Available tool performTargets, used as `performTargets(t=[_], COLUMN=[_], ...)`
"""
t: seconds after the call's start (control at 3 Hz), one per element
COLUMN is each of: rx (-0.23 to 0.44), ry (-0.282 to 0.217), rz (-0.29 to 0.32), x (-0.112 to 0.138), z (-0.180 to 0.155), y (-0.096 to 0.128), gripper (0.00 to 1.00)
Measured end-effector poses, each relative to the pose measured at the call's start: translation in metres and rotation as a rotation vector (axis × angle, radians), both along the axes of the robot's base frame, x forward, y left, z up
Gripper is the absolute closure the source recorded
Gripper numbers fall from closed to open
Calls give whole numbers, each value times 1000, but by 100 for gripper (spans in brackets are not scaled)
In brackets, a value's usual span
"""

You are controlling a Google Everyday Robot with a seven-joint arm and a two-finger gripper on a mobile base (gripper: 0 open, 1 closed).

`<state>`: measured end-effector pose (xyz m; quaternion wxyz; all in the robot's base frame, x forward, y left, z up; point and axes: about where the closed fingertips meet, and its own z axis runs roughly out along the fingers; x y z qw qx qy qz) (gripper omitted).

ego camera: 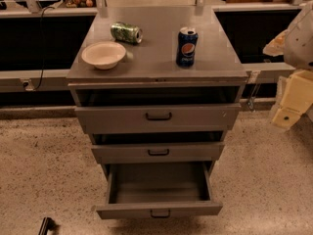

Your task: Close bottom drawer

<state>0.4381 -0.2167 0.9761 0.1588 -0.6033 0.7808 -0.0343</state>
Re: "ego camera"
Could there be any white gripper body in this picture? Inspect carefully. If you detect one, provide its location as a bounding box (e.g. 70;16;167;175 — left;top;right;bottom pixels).
270;70;313;130

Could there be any grey bottom drawer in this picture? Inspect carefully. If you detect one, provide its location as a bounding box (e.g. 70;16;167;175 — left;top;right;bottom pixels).
96;162;222;219

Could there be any grey drawer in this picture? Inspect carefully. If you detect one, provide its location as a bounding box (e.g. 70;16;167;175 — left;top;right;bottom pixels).
75;104;240;134
92;142;224;165
96;162;222;219

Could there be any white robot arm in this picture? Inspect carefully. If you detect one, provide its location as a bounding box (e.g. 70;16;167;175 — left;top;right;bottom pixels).
263;1;313;130

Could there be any grey top drawer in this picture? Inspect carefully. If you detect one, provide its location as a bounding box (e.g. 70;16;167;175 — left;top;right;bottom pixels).
75;104;240;134

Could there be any grey metal drawer cabinet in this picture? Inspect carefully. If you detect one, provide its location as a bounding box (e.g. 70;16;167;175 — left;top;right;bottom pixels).
66;5;249;181

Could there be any grey middle drawer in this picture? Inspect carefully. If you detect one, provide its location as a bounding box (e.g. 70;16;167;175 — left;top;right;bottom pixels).
92;142;224;165

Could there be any blue Pepsi can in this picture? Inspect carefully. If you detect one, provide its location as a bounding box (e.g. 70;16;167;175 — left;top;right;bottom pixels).
176;26;199;68

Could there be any green soda can lying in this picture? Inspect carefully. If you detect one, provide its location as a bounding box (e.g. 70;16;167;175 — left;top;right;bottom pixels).
111;22;143;44

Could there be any white paper bowl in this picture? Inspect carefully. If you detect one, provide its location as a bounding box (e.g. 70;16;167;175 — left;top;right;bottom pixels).
81;41;126;70

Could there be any black object on floor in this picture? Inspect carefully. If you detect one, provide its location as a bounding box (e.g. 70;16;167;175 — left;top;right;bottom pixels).
38;217;56;235

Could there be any hanging metal hook strap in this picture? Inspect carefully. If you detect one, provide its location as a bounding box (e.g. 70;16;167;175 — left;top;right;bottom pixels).
246;70;262;112

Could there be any black power cable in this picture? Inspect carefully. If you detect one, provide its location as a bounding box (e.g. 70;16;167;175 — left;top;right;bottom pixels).
32;5;57;92

